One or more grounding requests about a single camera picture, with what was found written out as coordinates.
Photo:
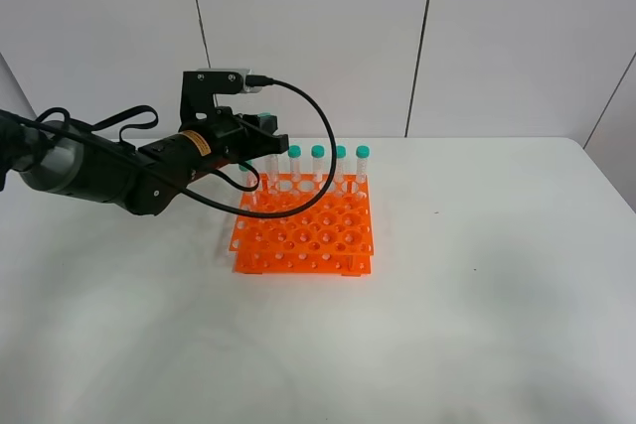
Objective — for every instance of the orange test tube rack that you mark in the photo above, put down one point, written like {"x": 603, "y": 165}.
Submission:
{"x": 333, "y": 237}

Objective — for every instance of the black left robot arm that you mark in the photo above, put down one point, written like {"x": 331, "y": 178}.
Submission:
{"x": 67, "y": 157}

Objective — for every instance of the back row tube far right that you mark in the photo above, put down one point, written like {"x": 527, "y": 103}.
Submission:
{"x": 362, "y": 155}

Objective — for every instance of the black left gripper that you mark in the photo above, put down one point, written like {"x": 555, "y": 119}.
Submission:
{"x": 220, "y": 138}

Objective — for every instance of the teal capped test tube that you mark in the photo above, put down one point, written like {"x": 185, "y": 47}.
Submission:
{"x": 267, "y": 123}

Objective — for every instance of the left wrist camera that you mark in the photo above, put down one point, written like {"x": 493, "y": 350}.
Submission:
{"x": 200, "y": 88}

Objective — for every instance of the second row tube left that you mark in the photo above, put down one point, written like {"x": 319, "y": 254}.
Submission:
{"x": 250, "y": 181}

